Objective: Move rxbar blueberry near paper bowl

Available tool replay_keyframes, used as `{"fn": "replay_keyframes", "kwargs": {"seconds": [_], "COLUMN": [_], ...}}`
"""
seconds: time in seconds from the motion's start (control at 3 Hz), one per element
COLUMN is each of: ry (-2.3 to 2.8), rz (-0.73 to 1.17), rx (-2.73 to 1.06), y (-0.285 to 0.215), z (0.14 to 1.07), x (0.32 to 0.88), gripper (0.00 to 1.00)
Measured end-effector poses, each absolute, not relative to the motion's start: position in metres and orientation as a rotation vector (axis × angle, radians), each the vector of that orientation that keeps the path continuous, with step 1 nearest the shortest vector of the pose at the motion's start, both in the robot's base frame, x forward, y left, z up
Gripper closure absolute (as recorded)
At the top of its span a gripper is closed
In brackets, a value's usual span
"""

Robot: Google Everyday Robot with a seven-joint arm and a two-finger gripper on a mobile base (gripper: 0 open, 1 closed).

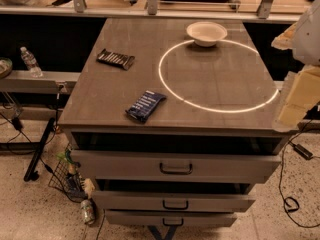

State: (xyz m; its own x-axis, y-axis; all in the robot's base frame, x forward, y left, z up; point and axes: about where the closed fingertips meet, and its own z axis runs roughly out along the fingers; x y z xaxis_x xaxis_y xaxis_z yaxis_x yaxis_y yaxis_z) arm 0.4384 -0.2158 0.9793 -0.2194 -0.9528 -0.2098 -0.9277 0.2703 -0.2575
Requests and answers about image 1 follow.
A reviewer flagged bottom grey drawer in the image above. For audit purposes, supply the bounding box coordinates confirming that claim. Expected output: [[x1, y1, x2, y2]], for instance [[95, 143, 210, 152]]
[[106, 211, 237, 227]]

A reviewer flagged round dish at left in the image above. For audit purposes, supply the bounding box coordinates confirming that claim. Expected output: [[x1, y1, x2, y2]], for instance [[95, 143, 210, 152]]
[[0, 57, 13, 79]]

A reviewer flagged black floor cable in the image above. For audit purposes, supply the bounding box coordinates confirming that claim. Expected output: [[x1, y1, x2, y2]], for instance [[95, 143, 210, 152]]
[[278, 118, 320, 229]]

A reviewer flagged middle grey drawer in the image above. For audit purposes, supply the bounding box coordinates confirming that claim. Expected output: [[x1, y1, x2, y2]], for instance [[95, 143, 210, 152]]
[[92, 191, 255, 213]]

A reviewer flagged crushed drink can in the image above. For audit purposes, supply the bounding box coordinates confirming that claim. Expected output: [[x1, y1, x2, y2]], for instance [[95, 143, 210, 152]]
[[80, 199, 95, 225]]

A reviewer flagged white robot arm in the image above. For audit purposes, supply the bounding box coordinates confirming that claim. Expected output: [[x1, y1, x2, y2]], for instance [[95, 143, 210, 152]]
[[271, 0, 320, 132]]

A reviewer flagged grey railing beam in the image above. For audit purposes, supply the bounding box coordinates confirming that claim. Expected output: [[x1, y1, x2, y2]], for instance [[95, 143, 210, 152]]
[[0, 5, 301, 23]]

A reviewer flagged black table leg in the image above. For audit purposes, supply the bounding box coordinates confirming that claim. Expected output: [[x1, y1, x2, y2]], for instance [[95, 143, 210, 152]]
[[24, 118, 55, 182]]

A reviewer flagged dark striped snack bar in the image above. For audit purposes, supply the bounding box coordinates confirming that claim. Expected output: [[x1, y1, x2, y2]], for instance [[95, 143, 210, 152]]
[[96, 49, 135, 70]]

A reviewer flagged black power adapter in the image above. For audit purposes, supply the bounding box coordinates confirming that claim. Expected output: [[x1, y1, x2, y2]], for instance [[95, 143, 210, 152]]
[[293, 144, 313, 160]]

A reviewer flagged white paper bowl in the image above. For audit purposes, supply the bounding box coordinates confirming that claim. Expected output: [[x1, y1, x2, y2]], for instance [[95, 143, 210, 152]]
[[186, 22, 227, 47]]

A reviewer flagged grey drawer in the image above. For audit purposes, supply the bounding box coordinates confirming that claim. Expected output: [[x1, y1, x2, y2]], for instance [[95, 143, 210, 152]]
[[106, 211, 237, 227], [71, 150, 280, 184], [92, 191, 255, 213]]

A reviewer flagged black wire basket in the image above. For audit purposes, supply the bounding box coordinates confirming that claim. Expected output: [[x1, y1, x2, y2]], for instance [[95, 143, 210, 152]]
[[48, 145, 87, 203]]

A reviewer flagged blue rxbar blueberry wrapper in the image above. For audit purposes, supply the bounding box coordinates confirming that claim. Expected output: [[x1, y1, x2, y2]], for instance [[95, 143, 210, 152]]
[[126, 90, 166, 123]]

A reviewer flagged grey side shelf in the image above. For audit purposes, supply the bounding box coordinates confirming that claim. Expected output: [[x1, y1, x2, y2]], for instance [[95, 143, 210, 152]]
[[0, 70, 80, 94]]

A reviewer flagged top grey drawer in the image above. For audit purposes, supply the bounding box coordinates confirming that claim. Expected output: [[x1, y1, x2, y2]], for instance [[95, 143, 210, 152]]
[[71, 150, 280, 184]]

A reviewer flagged clear plastic water bottle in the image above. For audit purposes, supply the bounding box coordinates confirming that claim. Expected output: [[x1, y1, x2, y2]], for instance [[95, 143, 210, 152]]
[[20, 47, 43, 78]]

